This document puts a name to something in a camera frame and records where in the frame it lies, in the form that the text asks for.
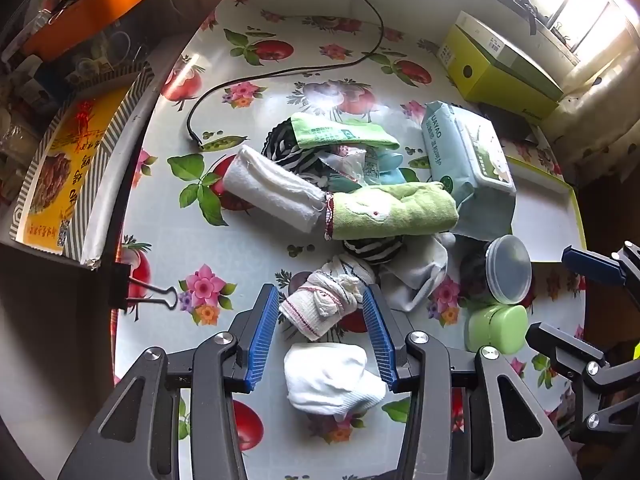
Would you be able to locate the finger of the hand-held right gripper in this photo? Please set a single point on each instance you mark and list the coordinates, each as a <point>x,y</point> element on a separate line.
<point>565,342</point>
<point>590,261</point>

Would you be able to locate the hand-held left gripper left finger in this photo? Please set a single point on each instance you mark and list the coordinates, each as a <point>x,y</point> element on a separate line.
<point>262,335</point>

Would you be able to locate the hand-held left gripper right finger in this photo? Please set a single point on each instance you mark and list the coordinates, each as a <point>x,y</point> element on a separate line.
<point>380,335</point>

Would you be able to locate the white sock with red stitching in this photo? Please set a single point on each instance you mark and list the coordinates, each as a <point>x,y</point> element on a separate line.
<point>320,305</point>

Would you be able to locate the plain white sock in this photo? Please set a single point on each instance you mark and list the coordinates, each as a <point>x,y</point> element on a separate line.
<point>330,380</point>

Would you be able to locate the yellow-green cardboard tray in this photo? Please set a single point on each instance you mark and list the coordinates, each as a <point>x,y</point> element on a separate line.
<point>545,210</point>

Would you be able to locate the grey knit glove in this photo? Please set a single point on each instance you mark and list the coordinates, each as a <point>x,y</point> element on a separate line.
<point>415,270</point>

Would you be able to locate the green towel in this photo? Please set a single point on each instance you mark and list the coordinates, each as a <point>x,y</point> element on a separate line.
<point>400,210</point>

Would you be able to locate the white towel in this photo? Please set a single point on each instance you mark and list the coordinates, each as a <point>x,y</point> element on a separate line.
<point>270,185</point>

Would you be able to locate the blue face mask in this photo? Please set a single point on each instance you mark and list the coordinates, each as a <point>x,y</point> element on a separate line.
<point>392,165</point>

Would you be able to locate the clear plastic packet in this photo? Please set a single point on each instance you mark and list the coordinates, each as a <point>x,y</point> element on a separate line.
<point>350,162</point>

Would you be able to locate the black and white striped cloth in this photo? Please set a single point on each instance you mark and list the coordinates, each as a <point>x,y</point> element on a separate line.
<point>280,150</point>

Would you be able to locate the green labelled cloth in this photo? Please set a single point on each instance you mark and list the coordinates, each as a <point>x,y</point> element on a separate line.
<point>345,132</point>

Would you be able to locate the small green plastic box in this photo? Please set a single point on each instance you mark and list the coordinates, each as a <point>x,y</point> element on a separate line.
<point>495,330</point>

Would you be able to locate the clear plastic lidded container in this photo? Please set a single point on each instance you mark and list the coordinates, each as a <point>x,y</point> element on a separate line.
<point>507,270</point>

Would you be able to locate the floral tablecloth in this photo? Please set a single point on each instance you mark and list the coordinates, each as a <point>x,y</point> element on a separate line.
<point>240,240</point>

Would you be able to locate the cream patterned curtain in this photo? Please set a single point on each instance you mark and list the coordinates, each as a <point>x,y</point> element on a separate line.
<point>600,120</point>

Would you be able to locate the black binder clip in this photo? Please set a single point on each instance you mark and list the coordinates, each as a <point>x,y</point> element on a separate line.
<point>117,285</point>

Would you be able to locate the black phone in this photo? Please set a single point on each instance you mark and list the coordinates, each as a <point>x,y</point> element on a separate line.
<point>505,120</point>

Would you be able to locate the wet wipes pack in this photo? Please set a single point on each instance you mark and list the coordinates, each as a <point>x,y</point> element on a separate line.
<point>450,150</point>

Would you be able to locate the yellow-green shoebox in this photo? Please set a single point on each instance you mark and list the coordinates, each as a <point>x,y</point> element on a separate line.
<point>495,87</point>

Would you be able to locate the white and green flat box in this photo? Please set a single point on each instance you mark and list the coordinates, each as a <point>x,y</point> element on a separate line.
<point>530,72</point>

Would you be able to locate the yellow printed cardboard carton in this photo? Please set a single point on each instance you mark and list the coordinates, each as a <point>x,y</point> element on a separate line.
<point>65,160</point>

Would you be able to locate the orange plastic basket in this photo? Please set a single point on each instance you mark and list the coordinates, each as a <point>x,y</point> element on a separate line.
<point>100,15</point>

